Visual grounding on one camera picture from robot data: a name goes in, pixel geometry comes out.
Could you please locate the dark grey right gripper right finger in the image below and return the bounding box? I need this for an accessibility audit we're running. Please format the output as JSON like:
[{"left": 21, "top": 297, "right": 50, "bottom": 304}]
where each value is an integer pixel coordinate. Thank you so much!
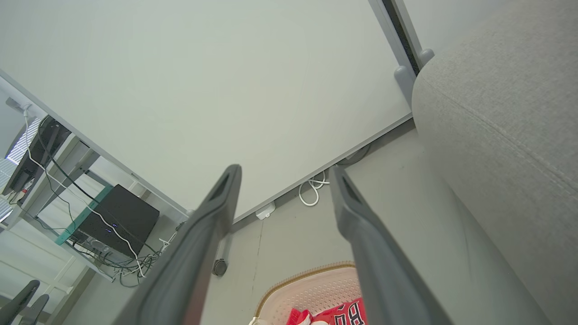
[{"left": 329, "top": 164, "right": 453, "bottom": 325}]

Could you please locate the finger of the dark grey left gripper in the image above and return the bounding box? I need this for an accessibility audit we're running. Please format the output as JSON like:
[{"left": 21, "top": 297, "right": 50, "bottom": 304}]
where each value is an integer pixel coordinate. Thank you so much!
[
  {"left": 0, "top": 279, "right": 41, "bottom": 325},
  {"left": 19, "top": 294, "right": 50, "bottom": 325}
]

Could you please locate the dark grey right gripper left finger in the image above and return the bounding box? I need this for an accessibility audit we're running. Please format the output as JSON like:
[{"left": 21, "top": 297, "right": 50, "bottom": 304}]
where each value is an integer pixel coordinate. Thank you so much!
[{"left": 112, "top": 164, "right": 242, "bottom": 325}]

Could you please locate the red basketball jersey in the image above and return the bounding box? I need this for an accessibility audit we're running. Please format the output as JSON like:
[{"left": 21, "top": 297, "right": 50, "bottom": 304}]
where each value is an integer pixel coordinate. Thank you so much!
[{"left": 286, "top": 298, "right": 368, "bottom": 325}]

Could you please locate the grey fabric sofa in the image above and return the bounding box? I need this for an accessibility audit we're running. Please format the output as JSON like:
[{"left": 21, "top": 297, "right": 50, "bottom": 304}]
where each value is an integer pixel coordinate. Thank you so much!
[{"left": 411, "top": 0, "right": 578, "bottom": 325}]

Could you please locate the cream plastic laundry basket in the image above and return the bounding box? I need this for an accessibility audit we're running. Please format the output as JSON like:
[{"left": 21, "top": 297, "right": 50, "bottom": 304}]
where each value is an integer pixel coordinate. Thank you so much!
[{"left": 248, "top": 261, "right": 367, "bottom": 325}]

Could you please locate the black computer box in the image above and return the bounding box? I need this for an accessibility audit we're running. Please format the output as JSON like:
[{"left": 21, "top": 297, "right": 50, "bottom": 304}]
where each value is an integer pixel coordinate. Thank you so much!
[{"left": 72, "top": 184, "right": 160, "bottom": 259}]

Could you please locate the small white power adapter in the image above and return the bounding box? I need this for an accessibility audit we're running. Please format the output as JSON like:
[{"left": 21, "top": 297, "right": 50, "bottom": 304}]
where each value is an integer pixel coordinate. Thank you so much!
[{"left": 256, "top": 202, "right": 276, "bottom": 221}]

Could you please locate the teal shelf board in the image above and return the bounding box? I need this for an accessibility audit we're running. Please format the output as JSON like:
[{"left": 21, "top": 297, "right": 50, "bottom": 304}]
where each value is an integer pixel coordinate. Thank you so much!
[{"left": 55, "top": 185, "right": 113, "bottom": 246}]

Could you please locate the black monitor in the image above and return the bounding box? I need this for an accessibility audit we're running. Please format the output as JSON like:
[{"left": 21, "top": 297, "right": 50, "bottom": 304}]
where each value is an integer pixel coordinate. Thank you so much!
[{"left": 2, "top": 115, "right": 72, "bottom": 197}]

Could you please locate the large white partition panel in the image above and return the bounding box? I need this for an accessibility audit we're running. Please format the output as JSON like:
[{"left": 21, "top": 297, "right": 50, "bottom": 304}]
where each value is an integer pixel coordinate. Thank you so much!
[{"left": 0, "top": 0, "right": 435, "bottom": 277}]

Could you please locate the black desk cable bundle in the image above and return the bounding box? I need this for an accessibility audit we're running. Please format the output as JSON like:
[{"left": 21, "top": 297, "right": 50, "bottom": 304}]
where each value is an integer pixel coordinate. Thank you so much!
[{"left": 9, "top": 122, "right": 181, "bottom": 288}]

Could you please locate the white coiled floor cable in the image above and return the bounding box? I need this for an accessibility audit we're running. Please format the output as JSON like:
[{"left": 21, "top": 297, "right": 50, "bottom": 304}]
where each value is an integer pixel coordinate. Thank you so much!
[{"left": 298, "top": 172, "right": 331, "bottom": 207}]

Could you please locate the black floor cable under partition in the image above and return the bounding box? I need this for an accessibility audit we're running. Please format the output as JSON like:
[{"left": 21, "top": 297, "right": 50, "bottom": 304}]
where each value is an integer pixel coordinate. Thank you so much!
[{"left": 338, "top": 144, "right": 372, "bottom": 166}]

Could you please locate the white frame desk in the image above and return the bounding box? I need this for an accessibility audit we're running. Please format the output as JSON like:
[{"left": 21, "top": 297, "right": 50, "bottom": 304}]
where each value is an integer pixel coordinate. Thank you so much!
[{"left": 0, "top": 70, "right": 192, "bottom": 289}]

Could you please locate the long white desk cable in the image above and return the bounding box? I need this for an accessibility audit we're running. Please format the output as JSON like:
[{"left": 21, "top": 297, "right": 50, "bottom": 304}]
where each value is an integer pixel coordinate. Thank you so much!
[{"left": 23, "top": 105, "right": 147, "bottom": 278}]

